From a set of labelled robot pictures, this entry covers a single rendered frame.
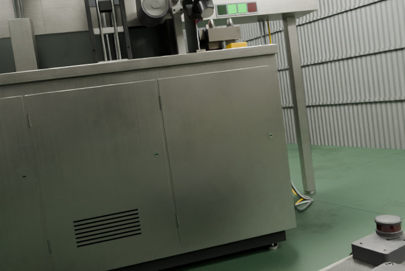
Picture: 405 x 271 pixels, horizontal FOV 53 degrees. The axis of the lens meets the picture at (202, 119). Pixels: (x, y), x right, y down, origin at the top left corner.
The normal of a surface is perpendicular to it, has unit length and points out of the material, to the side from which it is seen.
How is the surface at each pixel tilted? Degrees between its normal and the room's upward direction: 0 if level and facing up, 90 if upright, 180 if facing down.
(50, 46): 90
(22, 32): 90
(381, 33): 90
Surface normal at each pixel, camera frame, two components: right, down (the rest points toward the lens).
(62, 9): 0.24, 0.03
